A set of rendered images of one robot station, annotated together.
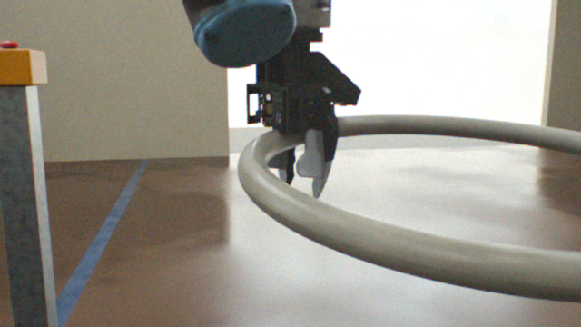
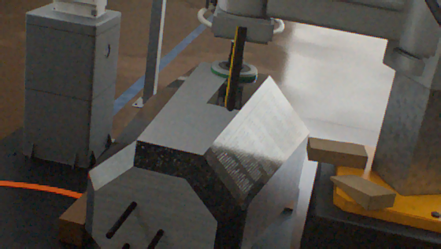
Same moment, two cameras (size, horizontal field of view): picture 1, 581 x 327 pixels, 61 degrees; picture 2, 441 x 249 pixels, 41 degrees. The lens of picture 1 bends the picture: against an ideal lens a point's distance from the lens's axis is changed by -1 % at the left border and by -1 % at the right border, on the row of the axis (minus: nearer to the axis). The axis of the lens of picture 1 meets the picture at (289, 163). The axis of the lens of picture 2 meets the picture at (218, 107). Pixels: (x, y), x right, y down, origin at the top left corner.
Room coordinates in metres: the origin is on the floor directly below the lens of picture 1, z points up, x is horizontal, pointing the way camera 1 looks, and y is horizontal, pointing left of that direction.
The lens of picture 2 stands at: (-2.62, -1.19, 1.64)
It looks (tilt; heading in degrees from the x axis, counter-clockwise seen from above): 21 degrees down; 19
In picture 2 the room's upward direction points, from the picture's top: 8 degrees clockwise
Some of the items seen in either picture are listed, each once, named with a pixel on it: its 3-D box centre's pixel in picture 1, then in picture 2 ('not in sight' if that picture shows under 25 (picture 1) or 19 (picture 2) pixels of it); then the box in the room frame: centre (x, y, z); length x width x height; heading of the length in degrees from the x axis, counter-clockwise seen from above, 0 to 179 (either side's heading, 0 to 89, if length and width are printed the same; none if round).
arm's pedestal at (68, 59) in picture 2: not in sight; (72, 83); (0.17, 0.66, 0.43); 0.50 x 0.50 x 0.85; 10
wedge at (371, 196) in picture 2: not in sight; (361, 185); (-0.87, -1.11, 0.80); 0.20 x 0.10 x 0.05; 47
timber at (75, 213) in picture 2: not in sight; (85, 216); (-0.50, 0.10, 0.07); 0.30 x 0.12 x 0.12; 8
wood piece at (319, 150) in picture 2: not in sight; (336, 152); (-0.66, -0.99, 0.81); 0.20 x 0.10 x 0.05; 108
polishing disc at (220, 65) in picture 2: not in sight; (234, 68); (-0.11, -0.39, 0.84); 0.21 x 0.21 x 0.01
